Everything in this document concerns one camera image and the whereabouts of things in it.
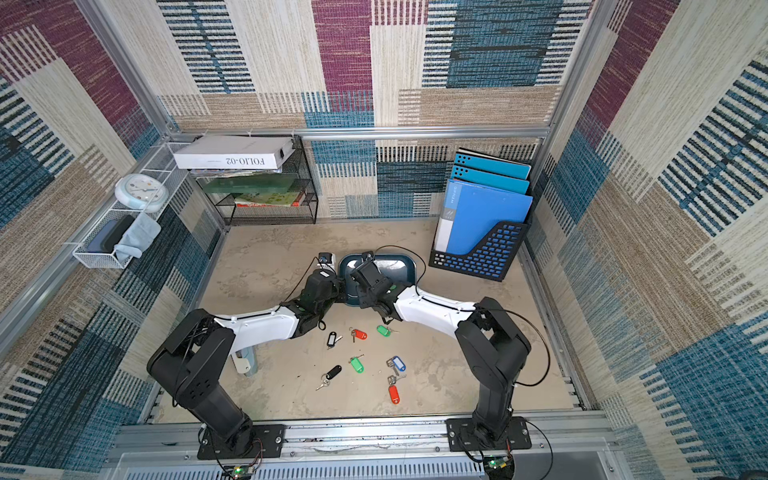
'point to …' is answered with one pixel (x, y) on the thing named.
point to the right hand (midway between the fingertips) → (368, 285)
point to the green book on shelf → (248, 184)
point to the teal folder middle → (490, 178)
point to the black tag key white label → (332, 339)
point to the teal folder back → (492, 163)
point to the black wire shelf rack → (307, 212)
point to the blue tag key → (397, 364)
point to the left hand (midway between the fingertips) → (342, 276)
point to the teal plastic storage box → (398, 269)
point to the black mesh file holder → (490, 258)
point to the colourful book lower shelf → (270, 199)
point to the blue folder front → (469, 209)
